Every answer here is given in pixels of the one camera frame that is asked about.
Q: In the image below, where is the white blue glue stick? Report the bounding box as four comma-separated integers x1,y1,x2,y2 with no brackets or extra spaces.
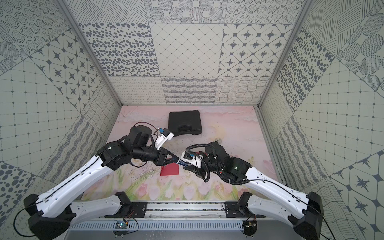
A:
176,159,191,167

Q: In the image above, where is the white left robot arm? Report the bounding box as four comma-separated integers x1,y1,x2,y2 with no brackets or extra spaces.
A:
24,125,188,240

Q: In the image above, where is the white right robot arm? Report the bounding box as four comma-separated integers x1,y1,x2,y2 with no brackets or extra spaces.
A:
182,142,324,240

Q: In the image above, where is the red envelope left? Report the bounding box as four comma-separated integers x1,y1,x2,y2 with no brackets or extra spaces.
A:
160,163,179,177

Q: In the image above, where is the black plastic tool case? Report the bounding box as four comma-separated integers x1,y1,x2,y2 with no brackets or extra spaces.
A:
168,110,203,137

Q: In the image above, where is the right round circuit board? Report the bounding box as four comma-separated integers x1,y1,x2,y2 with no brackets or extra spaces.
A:
243,220,258,236

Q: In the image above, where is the left green circuit board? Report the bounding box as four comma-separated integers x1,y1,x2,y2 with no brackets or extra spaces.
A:
113,222,129,237

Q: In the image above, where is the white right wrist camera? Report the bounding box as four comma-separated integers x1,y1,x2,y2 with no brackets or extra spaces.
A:
183,151,203,169

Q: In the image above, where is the black corrugated cable conduit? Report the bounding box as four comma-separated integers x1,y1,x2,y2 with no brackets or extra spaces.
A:
184,143,251,184

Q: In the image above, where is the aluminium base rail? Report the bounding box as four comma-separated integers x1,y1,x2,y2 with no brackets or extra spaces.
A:
124,200,252,220

